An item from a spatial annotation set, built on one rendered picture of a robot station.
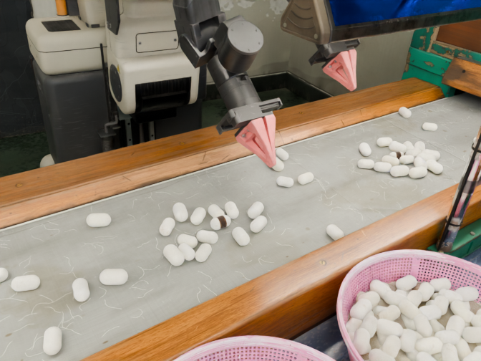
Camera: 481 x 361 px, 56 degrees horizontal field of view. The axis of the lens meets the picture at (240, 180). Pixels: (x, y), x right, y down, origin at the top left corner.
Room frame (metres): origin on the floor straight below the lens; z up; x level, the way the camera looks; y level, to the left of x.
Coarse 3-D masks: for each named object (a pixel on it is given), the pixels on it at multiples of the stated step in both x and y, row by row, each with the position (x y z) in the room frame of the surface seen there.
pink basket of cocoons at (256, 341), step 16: (240, 336) 0.33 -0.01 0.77; (256, 336) 0.34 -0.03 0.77; (192, 352) 0.31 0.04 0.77; (208, 352) 0.32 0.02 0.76; (224, 352) 0.32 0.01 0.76; (240, 352) 0.33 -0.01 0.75; (256, 352) 0.33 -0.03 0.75; (272, 352) 0.33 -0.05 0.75; (288, 352) 0.33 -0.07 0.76; (304, 352) 0.32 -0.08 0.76; (320, 352) 0.32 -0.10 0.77
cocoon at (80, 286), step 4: (76, 280) 0.41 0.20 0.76; (80, 280) 0.41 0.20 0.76; (84, 280) 0.42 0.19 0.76; (72, 284) 0.41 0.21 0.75; (76, 284) 0.41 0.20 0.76; (80, 284) 0.41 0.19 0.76; (84, 284) 0.41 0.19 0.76; (76, 288) 0.40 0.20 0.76; (80, 288) 0.40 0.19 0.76; (84, 288) 0.40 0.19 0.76; (88, 288) 0.41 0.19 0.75; (76, 292) 0.39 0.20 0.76; (80, 292) 0.39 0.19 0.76; (84, 292) 0.40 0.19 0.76; (88, 292) 0.40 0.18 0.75; (76, 296) 0.39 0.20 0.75; (80, 296) 0.39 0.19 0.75; (84, 296) 0.39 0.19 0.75; (88, 296) 0.40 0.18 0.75; (80, 300) 0.39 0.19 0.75; (84, 300) 0.39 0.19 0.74
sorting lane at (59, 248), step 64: (384, 128) 0.98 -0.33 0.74; (448, 128) 1.00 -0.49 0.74; (128, 192) 0.64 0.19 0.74; (192, 192) 0.66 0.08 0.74; (256, 192) 0.67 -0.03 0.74; (320, 192) 0.68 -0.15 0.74; (384, 192) 0.70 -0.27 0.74; (0, 256) 0.47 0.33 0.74; (64, 256) 0.47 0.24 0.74; (128, 256) 0.48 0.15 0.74; (256, 256) 0.50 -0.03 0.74; (0, 320) 0.36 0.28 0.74; (64, 320) 0.36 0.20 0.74; (128, 320) 0.37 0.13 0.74
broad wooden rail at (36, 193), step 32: (352, 96) 1.11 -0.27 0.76; (384, 96) 1.12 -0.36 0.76; (416, 96) 1.15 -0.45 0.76; (288, 128) 0.89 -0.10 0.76; (320, 128) 0.93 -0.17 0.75; (96, 160) 0.70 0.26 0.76; (128, 160) 0.71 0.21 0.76; (160, 160) 0.72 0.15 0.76; (192, 160) 0.74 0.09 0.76; (224, 160) 0.77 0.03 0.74; (0, 192) 0.59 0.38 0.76; (32, 192) 0.59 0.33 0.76; (64, 192) 0.60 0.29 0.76; (96, 192) 0.62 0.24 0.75; (0, 224) 0.53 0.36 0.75
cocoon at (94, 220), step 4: (88, 216) 0.55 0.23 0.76; (92, 216) 0.55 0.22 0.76; (96, 216) 0.55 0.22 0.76; (100, 216) 0.55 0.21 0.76; (104, 216) 0.55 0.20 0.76; (108, 216) 0.55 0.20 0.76; (88, 220) 0.54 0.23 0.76; (92, 220) 0.54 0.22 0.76; (96, 220) 0.54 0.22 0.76; (100, 220) 0.54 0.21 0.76; (104, 220) 0.54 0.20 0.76; (108, 220) 0.55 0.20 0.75; (88, 224) 0.54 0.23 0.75; (92, 224) 0.54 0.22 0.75; (96, 224) 0.54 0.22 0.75; (100, 224) 0.54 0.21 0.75; (104, 224) 0.54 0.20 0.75; (108, 224) 0.55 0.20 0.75
